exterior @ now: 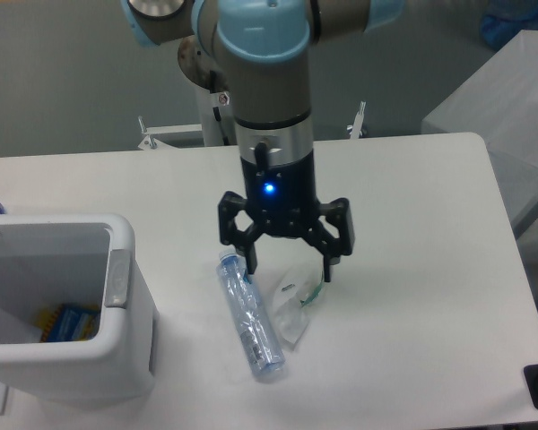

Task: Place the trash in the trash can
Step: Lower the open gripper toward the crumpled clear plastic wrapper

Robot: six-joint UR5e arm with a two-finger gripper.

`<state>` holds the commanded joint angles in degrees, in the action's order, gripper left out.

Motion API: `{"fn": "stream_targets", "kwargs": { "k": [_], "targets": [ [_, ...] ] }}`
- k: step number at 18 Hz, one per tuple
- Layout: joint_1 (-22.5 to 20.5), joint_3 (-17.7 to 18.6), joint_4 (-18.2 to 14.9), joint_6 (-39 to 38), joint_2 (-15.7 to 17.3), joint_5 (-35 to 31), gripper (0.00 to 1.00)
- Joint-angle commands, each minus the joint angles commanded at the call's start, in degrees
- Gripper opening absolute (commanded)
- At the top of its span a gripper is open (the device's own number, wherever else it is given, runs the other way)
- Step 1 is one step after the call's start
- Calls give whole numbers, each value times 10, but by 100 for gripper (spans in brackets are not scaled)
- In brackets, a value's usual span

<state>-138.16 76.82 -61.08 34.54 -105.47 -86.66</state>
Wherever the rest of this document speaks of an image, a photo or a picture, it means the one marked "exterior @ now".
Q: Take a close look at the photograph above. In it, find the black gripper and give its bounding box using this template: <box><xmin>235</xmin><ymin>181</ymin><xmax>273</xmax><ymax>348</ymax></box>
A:
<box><xmin>218</xmin><ymin>146</ymin><xmax>355</xmax><ymax>282</ymax></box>

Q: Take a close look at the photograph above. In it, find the clear plastic wrapper with green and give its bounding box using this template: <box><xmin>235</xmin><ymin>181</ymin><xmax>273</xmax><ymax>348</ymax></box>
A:
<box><xmin>271</xmin><ymin>262</ymin><xmax>325</xmax><ymax>350</ymax></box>

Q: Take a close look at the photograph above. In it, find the clear crushed plastic bottle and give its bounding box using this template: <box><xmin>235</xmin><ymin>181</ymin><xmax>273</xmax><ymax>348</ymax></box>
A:
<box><xmin>216</xmin><ymin>248</ymin><xmax>285</xmax><ymax>383</ymax></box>

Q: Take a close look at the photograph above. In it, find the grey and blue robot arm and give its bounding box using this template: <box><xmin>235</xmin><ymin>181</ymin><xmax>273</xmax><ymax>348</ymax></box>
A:
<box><xmin>122</xmin><ymin>1</ymin><xmax>404</xmax><ymax>271</ymax></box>

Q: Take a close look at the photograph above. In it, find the white trash can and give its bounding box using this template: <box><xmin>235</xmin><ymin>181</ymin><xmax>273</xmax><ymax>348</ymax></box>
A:
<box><xmin>0</xmin><ymin>214</ymin><xmax>158</xmax><ymax>402</ymax></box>

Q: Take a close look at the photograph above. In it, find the blue and yellow snack package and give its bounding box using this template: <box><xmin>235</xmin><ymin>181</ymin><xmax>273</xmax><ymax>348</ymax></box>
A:
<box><xmin>35</xmin><ymin>303</ymin><xmax>101</xmax><ymax>343</ymax></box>

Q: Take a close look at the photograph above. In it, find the grey covered cabinet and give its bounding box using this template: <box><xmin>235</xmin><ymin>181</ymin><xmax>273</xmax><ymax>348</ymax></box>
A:
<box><xmin>421</xmin><ymin>30</ymin><xmax>538</xmax><ymax>237</ymax></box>

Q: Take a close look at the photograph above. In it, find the blue plastic bag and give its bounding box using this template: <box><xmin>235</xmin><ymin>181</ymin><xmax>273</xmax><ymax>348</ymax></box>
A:
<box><xmin>479</xmin><ymin>1</ymin><xmax>538</xmax><ymax>51</ymax></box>

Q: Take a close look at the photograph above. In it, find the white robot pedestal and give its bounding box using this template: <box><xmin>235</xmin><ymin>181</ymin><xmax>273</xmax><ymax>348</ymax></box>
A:
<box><xmin>176</xmin><ymin>35</ymin><xmax>239</xmax><ymax>147</ymax></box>

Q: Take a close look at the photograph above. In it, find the white metal base frame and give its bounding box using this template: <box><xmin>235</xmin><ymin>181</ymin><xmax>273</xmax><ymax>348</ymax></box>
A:
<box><xmin>136</xmin><ymin>100</ymin><xmax>369</xmax><ymax>151</ymax></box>

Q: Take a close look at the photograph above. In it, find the black cable on pedestal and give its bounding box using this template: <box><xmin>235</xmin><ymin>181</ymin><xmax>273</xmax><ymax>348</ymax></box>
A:
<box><xmin>208</xmin><ymin>70</ymin><xmax>231</xmax><ymax>147</ymax></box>

